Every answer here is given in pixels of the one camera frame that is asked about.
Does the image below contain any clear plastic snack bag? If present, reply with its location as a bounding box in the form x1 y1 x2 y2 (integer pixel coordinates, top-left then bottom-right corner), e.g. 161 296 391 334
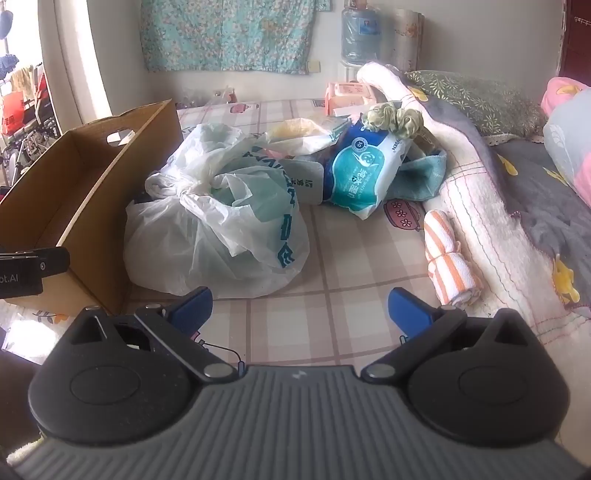
265 117 352 155

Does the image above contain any orange striped towel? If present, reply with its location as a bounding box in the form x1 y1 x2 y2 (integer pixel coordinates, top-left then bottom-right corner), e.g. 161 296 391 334
422 209 486 308

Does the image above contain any teal floral wall cloth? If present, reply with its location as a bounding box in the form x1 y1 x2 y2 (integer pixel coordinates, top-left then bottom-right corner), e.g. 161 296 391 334
140 0 333 75

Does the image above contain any checked bed sheet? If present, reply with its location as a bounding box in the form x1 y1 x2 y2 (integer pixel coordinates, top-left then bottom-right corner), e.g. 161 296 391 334
0 98 550 370

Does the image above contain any pink wet wipes pack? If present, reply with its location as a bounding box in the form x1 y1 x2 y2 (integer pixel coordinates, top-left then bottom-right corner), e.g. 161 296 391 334
324 80 384 117

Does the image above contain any green cloth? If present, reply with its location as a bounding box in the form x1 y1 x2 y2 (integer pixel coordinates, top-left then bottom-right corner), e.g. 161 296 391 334
361 102 424 139

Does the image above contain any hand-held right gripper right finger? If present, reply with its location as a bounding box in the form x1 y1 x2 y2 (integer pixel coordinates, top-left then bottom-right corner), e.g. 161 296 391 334
361 287 529 381

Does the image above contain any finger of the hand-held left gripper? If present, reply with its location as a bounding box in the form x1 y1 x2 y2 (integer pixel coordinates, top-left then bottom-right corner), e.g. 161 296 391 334
0 247 70 278

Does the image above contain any white water dispenser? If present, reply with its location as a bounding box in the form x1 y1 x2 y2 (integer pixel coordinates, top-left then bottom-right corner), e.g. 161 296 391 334
339 62 370 85

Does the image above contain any dark red door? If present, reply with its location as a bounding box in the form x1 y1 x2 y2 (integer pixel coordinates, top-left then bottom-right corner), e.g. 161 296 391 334
556 18 591 88

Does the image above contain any pink and grey quilt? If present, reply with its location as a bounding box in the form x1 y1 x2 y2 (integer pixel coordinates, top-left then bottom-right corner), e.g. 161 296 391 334
542 88 591 206

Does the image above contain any green leaf print pillow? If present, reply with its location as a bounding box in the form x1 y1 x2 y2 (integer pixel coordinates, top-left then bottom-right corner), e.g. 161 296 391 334
406 70 548 144

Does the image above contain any teal knitted towel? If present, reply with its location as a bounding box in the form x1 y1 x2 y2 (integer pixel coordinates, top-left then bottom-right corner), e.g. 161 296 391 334
387 150 448 201

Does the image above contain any white plastic bag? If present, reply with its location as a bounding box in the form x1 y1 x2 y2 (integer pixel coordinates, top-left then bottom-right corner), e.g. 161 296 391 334
124 122 311 298

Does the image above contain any white and grey quilt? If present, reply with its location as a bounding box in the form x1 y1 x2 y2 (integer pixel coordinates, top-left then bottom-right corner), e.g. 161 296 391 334
358 62 591 342

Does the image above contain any pink pillow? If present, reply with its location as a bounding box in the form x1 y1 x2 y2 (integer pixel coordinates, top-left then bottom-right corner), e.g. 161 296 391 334
540 78 591 116

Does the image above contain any blue water jug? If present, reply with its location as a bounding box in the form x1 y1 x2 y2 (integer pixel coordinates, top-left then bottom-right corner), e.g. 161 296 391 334
341 4 385 65

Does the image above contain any blue wet wipes pack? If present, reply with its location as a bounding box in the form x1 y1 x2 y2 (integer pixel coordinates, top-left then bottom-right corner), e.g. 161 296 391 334
322 115 406 221

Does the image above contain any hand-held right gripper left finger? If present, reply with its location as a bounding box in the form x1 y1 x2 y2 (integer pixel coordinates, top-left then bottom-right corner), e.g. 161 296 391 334
69 286 241 384

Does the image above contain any patterned rolled mat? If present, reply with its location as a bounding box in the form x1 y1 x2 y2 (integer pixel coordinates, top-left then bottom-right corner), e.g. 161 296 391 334
392 9 426 72

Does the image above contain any clothes drying rack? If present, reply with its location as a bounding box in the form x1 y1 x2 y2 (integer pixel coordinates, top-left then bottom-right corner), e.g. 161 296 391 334
0 60 63 185

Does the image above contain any red cloth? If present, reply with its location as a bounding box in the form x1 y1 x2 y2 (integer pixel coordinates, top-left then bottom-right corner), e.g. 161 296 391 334
0 90 26 134

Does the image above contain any brown cardboard box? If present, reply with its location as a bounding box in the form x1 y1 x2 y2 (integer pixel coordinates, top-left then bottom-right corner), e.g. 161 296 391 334
0 98 185 315

